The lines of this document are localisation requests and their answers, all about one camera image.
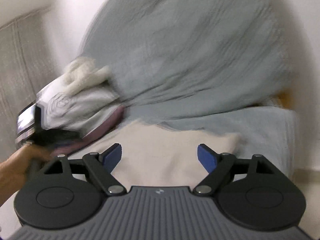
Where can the pink pillow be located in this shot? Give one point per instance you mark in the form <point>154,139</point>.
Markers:
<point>107,122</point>

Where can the grey star curtain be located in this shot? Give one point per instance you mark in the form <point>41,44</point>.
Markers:
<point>15,67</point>

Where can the person's left forearm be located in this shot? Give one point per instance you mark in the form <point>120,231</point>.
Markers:
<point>8,177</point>

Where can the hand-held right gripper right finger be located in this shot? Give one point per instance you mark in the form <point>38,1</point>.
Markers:
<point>207,157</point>

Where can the orange wooden furniture edge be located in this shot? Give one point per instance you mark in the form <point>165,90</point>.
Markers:
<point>285,100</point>

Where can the person's left hand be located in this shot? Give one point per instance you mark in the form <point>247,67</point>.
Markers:
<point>32,153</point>

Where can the cream plush toy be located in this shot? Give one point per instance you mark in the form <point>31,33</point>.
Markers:
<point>82,77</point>

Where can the white printed pillow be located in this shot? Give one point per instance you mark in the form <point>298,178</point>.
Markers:
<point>75,110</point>

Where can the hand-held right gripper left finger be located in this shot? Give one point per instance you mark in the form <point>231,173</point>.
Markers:
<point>112,156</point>

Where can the cream printed pillowcase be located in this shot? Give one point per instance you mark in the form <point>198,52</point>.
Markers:
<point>162,150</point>

